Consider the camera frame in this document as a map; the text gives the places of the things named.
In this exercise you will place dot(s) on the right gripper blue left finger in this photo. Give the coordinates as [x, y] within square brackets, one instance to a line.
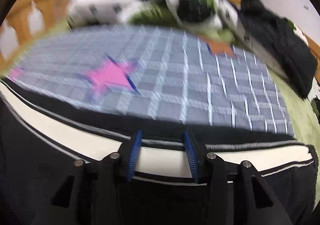
[129, 152]

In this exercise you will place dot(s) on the wooden bed frame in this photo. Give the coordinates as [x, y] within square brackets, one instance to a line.
[17, 18]

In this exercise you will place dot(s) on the black pants with white stripe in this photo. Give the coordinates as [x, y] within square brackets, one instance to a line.
[60, 165]

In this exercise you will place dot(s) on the white black patterned quilt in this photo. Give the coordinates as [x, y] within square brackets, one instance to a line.
[204, 17]

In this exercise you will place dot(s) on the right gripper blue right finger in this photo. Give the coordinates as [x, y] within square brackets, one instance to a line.
[195, 156]

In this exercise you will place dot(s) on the green bed sheet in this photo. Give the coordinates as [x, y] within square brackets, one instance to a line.
[303, 118]

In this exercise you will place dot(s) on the grey plaid blanket with stars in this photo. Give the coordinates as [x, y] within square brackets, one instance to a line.
[154, 72]

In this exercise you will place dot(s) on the black clothing pile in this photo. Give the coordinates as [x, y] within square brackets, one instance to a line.
[276, 35]

